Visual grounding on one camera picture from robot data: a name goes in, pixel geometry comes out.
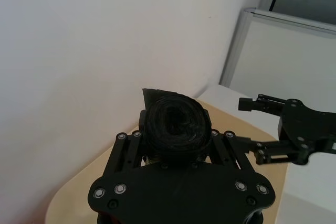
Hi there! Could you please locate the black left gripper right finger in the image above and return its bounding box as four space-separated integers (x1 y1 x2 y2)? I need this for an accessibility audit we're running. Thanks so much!
203 108 255 174

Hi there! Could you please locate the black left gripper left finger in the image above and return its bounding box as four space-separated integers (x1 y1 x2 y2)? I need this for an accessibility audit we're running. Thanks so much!
104 109 148 177

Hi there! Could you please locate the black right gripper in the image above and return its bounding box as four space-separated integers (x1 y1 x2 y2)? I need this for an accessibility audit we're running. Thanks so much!
235 93 336 166

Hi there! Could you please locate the black bag roll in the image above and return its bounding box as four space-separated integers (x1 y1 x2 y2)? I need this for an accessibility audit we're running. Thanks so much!
141 87 212 161

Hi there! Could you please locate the grey framed white partition panel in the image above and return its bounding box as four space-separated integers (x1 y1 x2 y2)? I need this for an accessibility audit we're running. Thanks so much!
219 7 336 99

